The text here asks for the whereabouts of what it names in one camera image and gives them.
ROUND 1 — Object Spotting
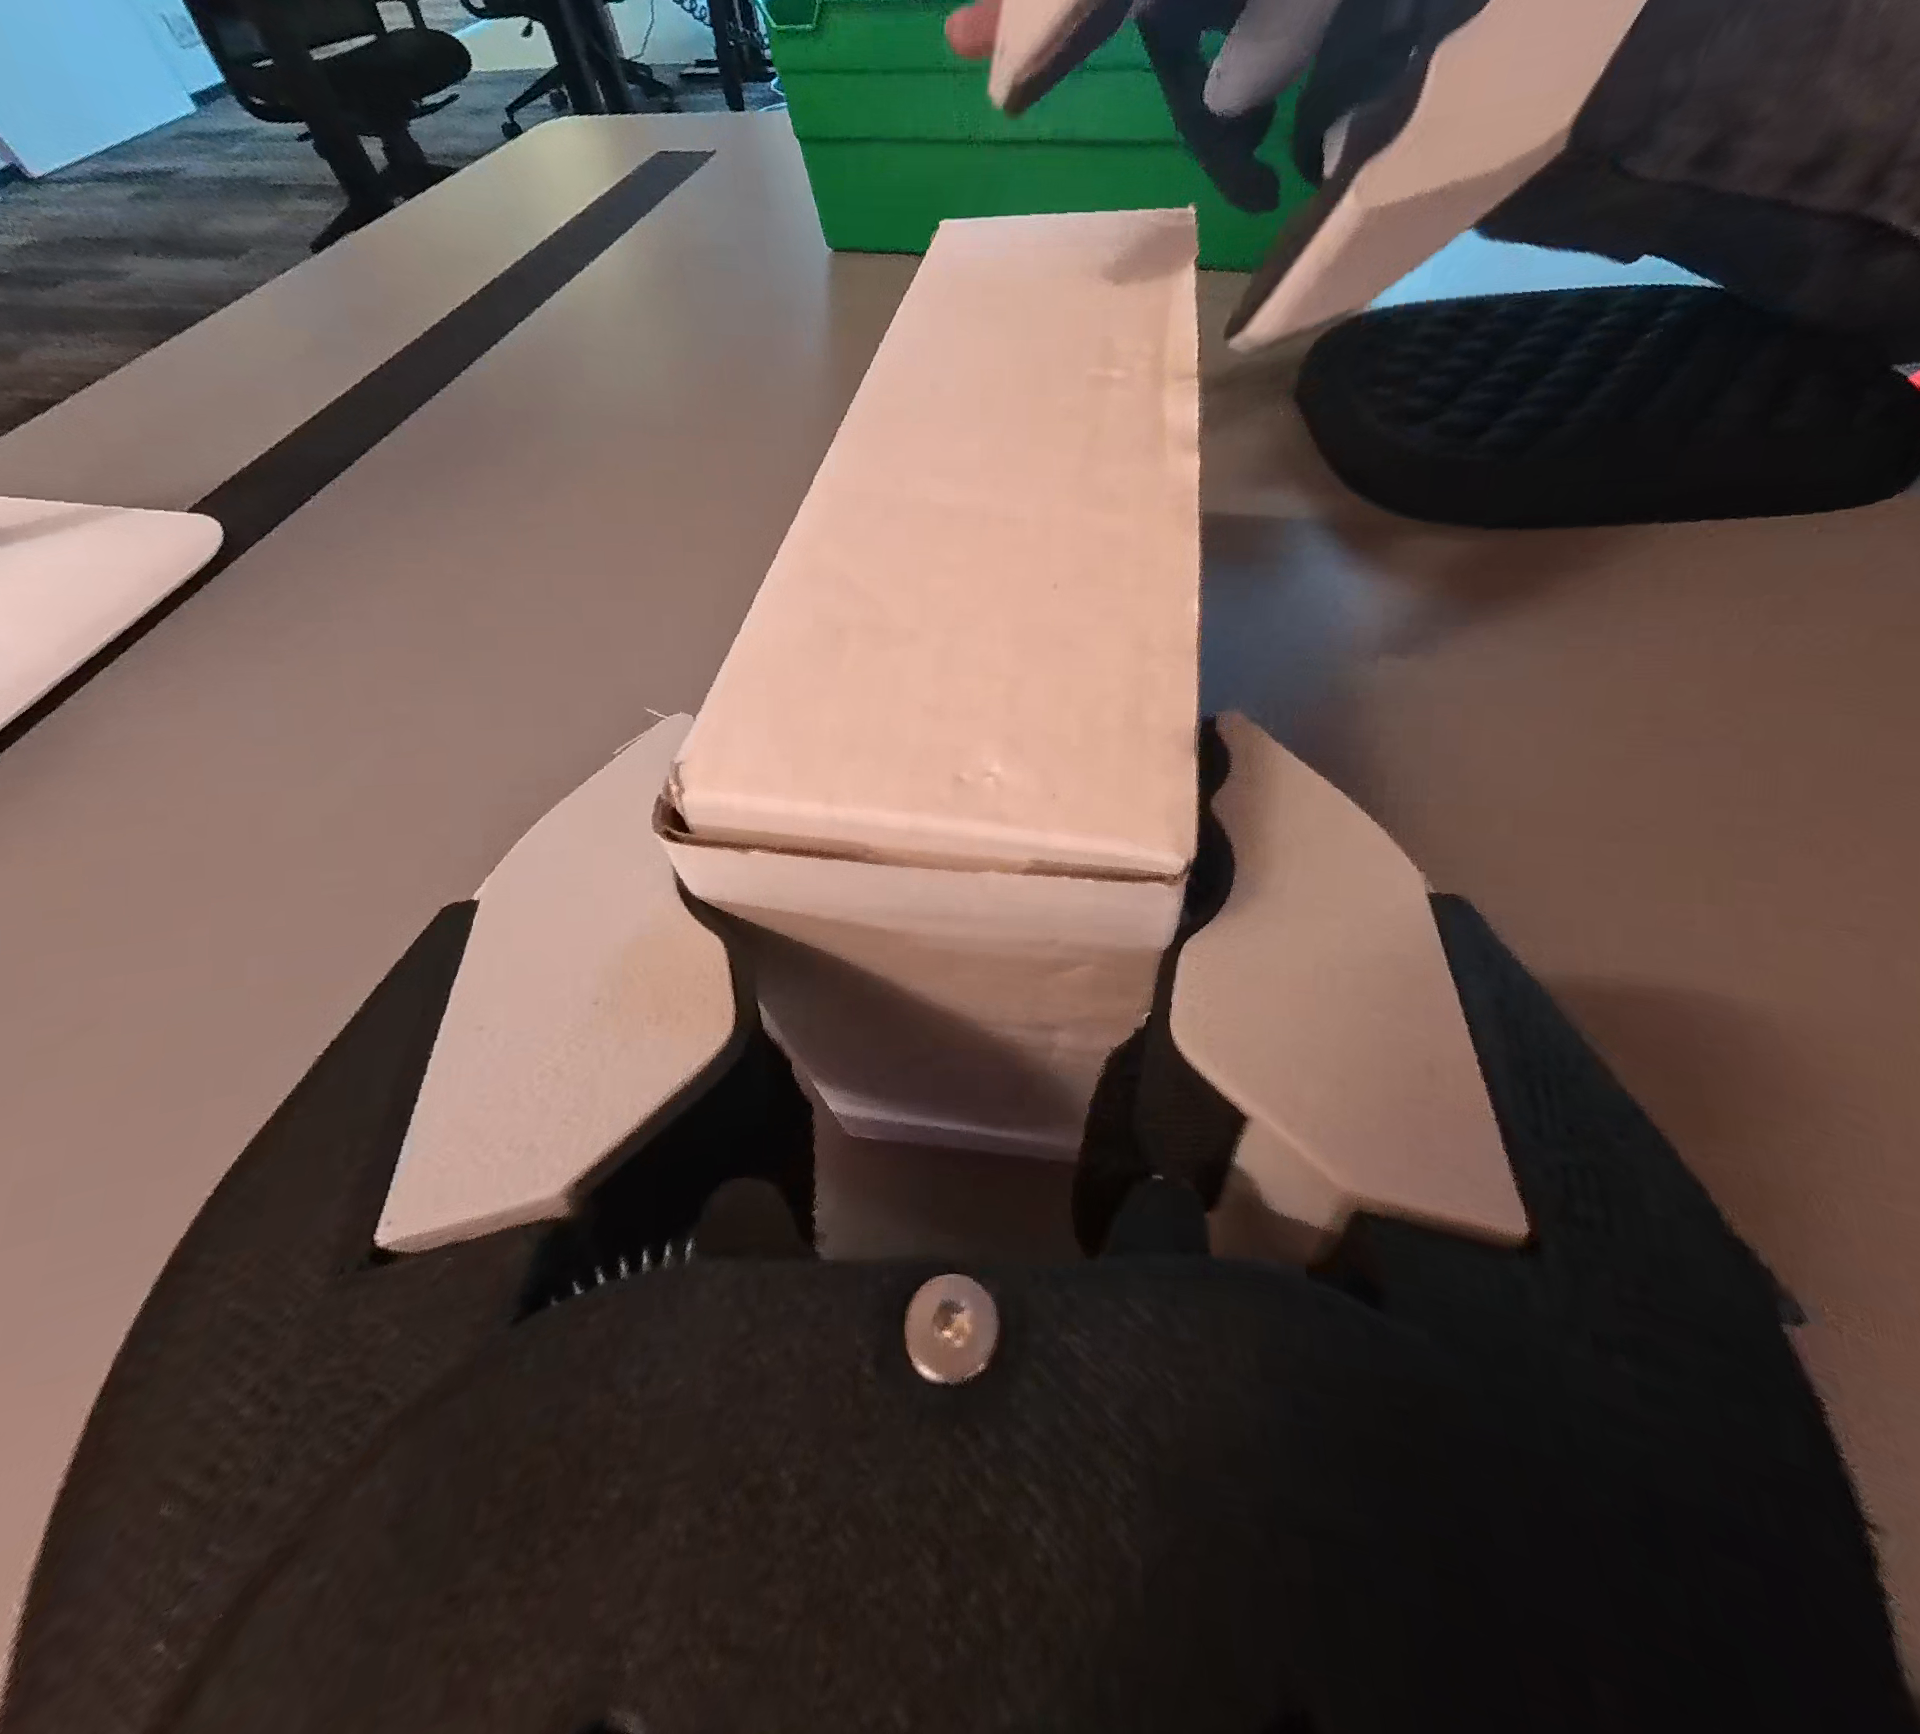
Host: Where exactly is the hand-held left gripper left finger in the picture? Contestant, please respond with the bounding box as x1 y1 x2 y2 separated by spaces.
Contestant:
371 710 755 1256

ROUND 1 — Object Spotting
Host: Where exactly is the black mesh cushion pad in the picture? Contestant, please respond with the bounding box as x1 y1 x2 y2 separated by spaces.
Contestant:
1295 286 1920 530

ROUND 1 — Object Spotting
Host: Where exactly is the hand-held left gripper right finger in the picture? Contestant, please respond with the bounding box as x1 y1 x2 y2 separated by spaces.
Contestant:
1165 710 1531 1269

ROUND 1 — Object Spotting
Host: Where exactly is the green plastic bin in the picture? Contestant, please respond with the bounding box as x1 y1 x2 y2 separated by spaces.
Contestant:
753 0 1322 271

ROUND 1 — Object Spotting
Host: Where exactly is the long cardboard box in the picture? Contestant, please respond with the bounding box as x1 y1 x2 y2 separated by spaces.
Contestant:
654 207 1205 1154

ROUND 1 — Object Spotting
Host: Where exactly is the clear document stand white base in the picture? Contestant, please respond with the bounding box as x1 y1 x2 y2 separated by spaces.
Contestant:
0 496 227 732

